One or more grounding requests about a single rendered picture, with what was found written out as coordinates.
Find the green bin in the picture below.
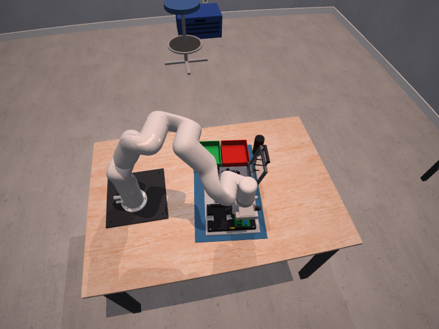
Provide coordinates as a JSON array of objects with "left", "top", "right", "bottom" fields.
[{"left": 200, "top": 141, "right": 222, "bottom": 167}]

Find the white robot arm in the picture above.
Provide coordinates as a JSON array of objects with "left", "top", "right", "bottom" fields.
[{"left": 106, "top": 111, "right": 258, "bottom": 220}]

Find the red bin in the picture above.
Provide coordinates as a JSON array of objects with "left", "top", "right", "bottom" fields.
[{"left": 221, "top": 140, "right": 250, "bottom": 167}]

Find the green circuit board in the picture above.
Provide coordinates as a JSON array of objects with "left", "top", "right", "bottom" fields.
[{"left": 234, "top": 217, "right": 251, "bottom": 227}]

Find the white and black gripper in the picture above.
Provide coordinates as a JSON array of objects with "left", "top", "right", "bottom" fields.
[{"left": 225, "top": 201, "right": 261, "bottom": 219}]

